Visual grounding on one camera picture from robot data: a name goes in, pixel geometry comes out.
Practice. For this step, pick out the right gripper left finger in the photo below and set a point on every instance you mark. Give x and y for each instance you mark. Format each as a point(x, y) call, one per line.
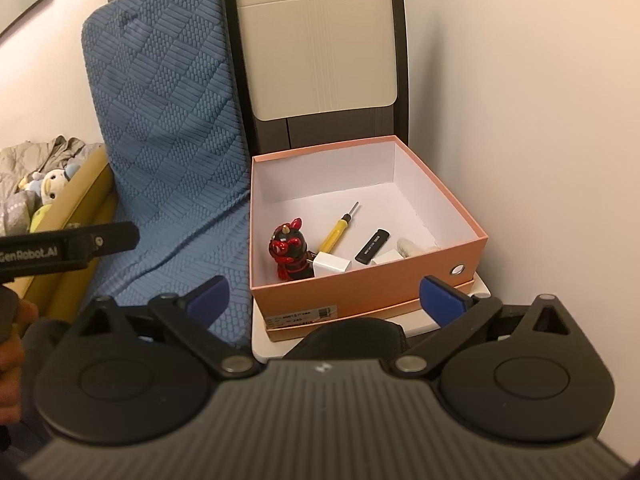
point(166, 338)

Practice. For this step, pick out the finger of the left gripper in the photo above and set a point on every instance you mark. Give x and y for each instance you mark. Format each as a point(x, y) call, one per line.
point(117, 237)

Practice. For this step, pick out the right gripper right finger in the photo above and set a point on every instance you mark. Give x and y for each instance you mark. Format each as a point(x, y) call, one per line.
point(465, 320)

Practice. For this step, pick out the white fuzzy fabric piece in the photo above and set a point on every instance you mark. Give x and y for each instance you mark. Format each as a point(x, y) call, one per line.
point(409, 249)

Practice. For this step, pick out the black usb stick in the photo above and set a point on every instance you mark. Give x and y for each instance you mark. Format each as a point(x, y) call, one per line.
point(372, 247)

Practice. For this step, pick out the red black lion figurine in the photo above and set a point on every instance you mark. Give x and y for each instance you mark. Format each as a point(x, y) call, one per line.
point(289, 250)

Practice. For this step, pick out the white charger cube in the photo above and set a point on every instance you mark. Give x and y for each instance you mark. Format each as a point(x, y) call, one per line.
point(325, 264)
point(387, 257)

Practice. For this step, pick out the yellow handled screwdriver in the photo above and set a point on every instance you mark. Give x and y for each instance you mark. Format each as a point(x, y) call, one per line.
point(335, 235)

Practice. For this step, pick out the person's left hand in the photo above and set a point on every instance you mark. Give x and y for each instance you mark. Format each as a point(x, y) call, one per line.
point(12, 359)

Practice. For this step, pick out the tan leather sofa armrest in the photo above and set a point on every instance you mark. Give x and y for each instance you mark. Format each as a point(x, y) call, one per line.
point(74, 223)

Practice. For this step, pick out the plush toy duck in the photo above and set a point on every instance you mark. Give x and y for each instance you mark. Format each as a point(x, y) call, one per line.
point(47, 187)

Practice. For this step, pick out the pink cardboard box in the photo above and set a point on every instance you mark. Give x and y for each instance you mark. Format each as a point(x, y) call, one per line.
point(396, 192)

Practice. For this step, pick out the blue textured sofa cover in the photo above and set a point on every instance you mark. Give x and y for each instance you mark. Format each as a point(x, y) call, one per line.
point(161, 78)

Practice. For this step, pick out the beige black folding chair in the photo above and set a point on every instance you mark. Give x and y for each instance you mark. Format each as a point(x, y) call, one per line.
point(314, 72)

